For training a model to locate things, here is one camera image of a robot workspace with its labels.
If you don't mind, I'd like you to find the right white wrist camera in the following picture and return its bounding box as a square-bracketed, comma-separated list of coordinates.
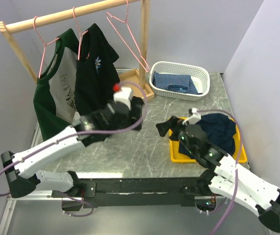
[182, 108, 201, 125]

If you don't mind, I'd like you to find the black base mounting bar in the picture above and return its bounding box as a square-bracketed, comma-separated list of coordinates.
[51, 177, 229, 211]

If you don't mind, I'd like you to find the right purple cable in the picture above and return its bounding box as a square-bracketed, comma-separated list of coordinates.
[196, 109, 242, 235]

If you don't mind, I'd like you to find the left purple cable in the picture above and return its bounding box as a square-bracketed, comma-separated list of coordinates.
[0, 82, 147, 217]

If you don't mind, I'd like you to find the yellow plastic tray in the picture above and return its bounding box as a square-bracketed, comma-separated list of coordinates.
[169, 126, 248, 164]

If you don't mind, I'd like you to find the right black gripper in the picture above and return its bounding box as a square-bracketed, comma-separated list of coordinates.
[156, 116, 197, 156]

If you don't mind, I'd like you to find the wooden clothes rack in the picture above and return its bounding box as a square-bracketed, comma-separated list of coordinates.
[0, 0, 155, 101]

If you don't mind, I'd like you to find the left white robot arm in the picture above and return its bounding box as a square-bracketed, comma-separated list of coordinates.
[1, 96, 144, 198]

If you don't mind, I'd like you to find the navy blue t shirt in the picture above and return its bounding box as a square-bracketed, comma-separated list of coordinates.
[178, 113, 237, 157]

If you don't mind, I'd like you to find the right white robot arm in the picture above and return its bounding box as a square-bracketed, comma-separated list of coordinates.
[156, 116, 280, 233]

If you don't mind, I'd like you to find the green and cream raglan shirt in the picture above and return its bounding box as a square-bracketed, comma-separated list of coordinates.
[33, 28, 79, 141]

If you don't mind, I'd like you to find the pink wire hanger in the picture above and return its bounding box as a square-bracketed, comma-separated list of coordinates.
[105, 0, 150, 73]
[72, 6, 91, 61]

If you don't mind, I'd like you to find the blue patterned cloth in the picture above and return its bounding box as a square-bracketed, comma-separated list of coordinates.
[152, 71, 202, 95]

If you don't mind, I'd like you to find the white plastic basket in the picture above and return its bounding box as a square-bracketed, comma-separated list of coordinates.
[149, 61, 210, 101]

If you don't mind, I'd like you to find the purple cable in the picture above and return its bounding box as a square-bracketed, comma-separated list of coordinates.
[196, 109, 242, 235]
[0, 82, 147, 217]

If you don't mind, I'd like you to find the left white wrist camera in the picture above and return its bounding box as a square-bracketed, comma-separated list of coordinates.
[113, 84, 133, 109]

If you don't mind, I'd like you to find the black t shirt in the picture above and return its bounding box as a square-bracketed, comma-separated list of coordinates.
[73, 23, 120, 147]

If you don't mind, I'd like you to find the pink hanger with green shirt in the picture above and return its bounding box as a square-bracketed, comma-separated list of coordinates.
[33, 16, 60, 79]

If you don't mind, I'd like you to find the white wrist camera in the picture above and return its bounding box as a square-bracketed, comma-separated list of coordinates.
[182, 108, 201, 125]
[113, 84, 133, 109]

